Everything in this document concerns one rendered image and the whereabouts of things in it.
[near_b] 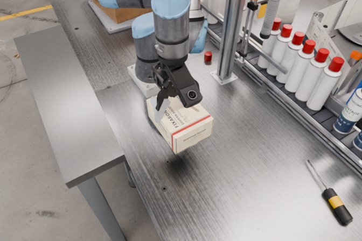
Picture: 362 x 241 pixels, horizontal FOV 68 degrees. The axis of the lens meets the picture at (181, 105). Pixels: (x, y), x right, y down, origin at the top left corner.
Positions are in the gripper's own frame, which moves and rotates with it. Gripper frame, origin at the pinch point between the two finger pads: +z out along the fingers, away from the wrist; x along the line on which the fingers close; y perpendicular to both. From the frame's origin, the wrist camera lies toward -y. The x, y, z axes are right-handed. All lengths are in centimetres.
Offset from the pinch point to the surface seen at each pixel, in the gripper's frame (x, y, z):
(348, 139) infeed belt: -45, -28, 13
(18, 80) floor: 54, 181, 97
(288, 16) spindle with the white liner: -75, 27, 5
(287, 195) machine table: -18.0, -30.3, 18.0
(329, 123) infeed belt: -45, -21, 13
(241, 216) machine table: -2.7, -27.7, 17.8
